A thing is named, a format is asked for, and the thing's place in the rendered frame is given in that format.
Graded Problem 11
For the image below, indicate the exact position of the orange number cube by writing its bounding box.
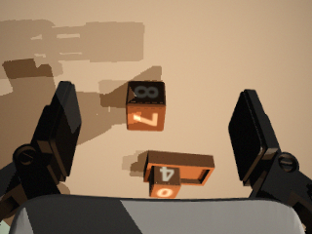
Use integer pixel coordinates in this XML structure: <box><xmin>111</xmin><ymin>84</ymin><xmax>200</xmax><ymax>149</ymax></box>
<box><xmin>149</xmin><ymin>166</ymin><xmax>181</xmax><ymax>199</ymax></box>
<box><xmin>126</xmin><ymin>81</ymin><xmax>166</xmax><ymax>132</ymax></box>

